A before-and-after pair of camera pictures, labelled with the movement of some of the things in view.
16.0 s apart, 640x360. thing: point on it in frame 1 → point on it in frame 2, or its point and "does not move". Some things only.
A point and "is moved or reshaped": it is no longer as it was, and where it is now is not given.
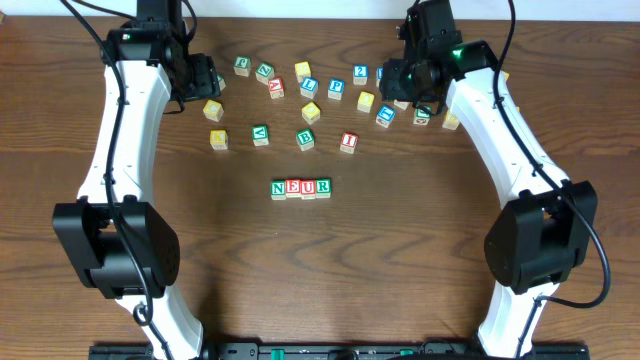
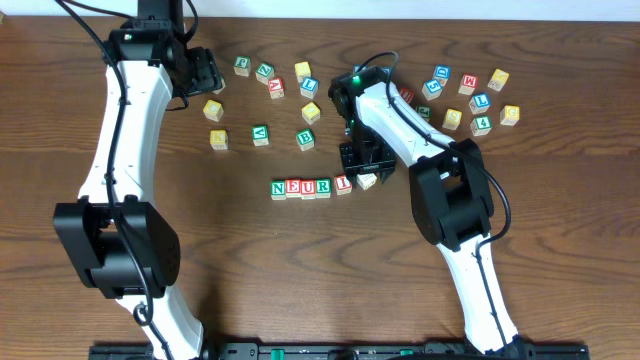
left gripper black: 203,77 does not move
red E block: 292,188 does not move
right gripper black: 395,81 → 368,166
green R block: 323,188 does not move
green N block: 278,190 does not move
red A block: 276,88 does not move
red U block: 308,189 does not move
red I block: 348,142 is moved or reshaped
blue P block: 335,88 is moved or reshaped
